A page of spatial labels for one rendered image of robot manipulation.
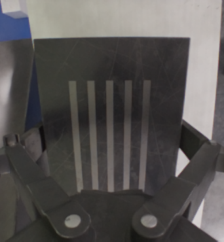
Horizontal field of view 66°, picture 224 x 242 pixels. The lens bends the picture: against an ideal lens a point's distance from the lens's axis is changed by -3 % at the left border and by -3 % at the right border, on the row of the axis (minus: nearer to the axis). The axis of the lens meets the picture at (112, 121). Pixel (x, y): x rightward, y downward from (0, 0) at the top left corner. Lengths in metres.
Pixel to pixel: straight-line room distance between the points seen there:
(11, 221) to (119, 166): 0.28
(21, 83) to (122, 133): 0.35
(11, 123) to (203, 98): 0.38
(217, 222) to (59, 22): 2.41
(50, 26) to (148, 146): 0.19
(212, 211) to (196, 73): 2.12
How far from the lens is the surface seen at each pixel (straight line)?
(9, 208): 0.41
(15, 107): 0.45
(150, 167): 0.18
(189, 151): 0.17
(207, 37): 0.27
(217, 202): 2.27
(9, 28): 0.63
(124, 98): 0.16
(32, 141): 0.17
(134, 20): 0.25
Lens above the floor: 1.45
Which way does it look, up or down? 73 degrees down
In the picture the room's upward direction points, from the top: 179 degrees counter-clockwise
